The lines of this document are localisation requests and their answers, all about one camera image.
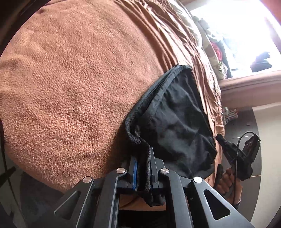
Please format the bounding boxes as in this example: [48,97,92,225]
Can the black pants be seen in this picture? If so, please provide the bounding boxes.
[125,65,217,194]

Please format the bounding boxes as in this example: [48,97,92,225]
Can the person's right hand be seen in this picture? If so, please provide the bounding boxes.
[216,168,243,205]

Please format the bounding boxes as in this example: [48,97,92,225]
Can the items on floor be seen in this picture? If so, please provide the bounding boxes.
[223,107,238,124]

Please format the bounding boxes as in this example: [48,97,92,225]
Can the pink window sill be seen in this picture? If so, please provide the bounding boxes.
[219,70,280,109]

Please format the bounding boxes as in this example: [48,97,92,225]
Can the patterned pillow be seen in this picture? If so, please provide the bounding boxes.
[176,1,227,80]

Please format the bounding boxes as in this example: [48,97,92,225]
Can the pile of clothes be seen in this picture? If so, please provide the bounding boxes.
[194,16,232,79]

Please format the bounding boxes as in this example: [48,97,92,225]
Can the brown bed blanket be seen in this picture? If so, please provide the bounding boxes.
[1,1,224,192]

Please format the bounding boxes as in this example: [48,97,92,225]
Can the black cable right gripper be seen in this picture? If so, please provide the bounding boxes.
[232,130,256,203]

